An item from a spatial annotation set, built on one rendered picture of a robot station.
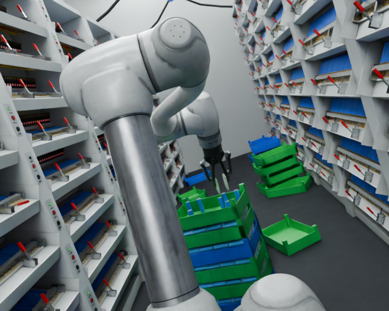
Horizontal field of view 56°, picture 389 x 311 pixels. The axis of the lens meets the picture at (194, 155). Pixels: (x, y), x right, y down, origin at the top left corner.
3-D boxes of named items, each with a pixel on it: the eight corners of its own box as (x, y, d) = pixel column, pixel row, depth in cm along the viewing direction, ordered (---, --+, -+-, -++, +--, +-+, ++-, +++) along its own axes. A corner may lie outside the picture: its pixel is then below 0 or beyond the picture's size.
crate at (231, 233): (255, 216, 157) (249, 199, 156) (247, 237, 138) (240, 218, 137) (194, 229, 168) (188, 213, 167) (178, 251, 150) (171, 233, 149)
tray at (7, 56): (61, 72, 194) (60, 45, 191) (-9, 62, 134) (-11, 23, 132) (24, 71, 195) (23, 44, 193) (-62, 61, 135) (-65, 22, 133)
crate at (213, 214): (249, 199, 156) (244, 182, 155) (240, 219, 137) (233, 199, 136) (188, 213, 167) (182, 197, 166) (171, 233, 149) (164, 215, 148)
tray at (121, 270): (138, 262, 209) (138, 239, 207) (105, 329, 150) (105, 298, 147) (103, 260, 210) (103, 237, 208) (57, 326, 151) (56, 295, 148)
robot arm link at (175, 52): (202, 35, 88) (149, 53, 89) (194, -9, 70) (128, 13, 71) (218, 84, 86) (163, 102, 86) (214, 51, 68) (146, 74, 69)
